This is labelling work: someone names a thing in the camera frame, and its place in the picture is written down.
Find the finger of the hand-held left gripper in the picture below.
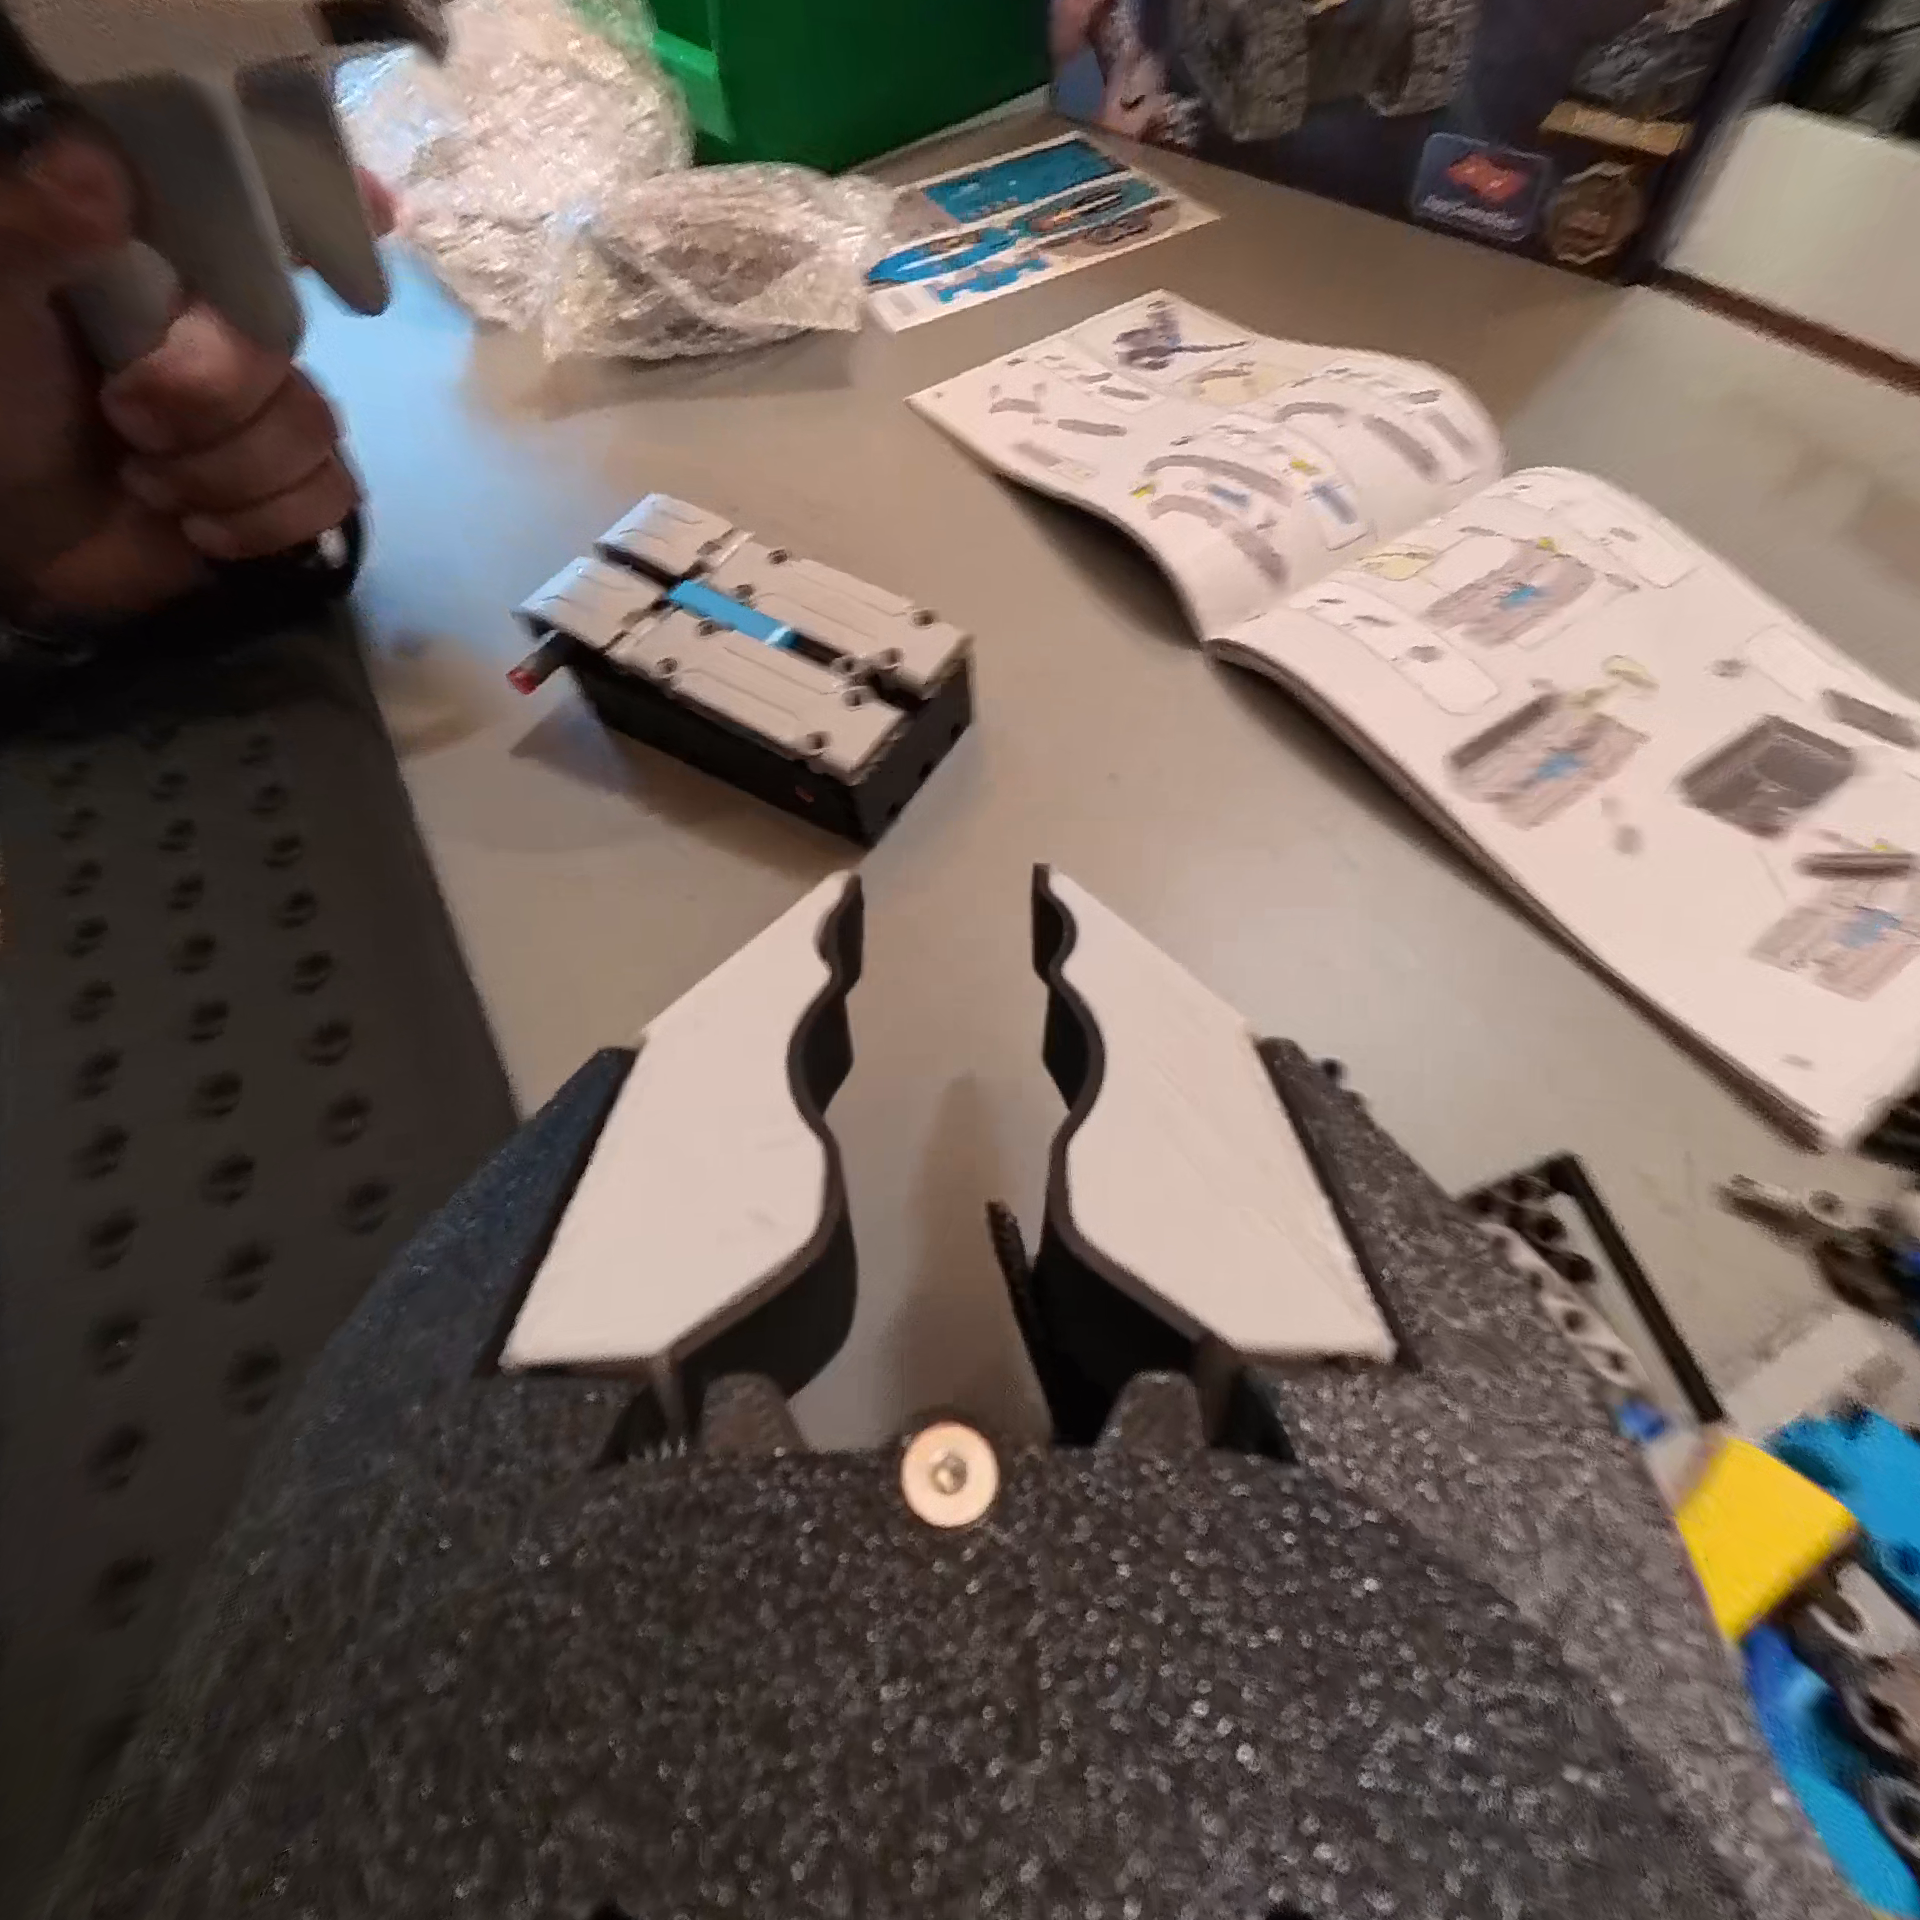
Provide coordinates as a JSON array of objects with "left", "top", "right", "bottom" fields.
[
  {"left": 87, "top": 70, "right": 305, "bottom": 373},
  {"left": 237, "top": 59, "right": 396, "bottom": 320}
]

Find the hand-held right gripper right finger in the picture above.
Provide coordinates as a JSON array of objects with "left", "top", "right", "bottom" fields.
[{"left": 1032, "top": 864, "right": 1403, "bottom": 1452}]

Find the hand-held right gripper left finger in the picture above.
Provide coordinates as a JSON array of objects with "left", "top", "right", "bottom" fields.
[{"left": 499, "top": 873, "right": 866, "bottom": 1438}]

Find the grey brick robot chassis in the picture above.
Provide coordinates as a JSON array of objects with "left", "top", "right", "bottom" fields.
[{"left": 511, "top": 491, "right": 976, "bottom": 845}]

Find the black perforated chair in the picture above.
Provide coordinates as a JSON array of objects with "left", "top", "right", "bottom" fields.
[{"left": 0, "top": 616, "right": 519, "bottom": 1877}]

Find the green plastic bin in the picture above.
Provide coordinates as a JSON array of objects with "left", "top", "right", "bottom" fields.
[{"left": 644, "top": 0, "right": 1052, "bottom": 174}]

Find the open instruction booklet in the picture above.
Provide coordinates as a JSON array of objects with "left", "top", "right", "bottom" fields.
[{"left": 907, "top": 288, "right": 1920, "bottom": 1154}]

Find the pile of brick pieces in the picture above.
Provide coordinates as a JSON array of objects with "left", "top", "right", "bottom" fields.
[{"left": 1464, "top": 1148, "right": 1920, "bottom": 1920}]

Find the blue sticker sheet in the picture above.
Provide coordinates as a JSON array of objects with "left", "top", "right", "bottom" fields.
[{"left": 863, "top": 132, "right": 1220, "bottom": 336}]

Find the robot kit box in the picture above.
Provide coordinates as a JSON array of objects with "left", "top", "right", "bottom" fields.
[{"left": 1050, "top": 0, "right": 1824, "bottom": 288}]

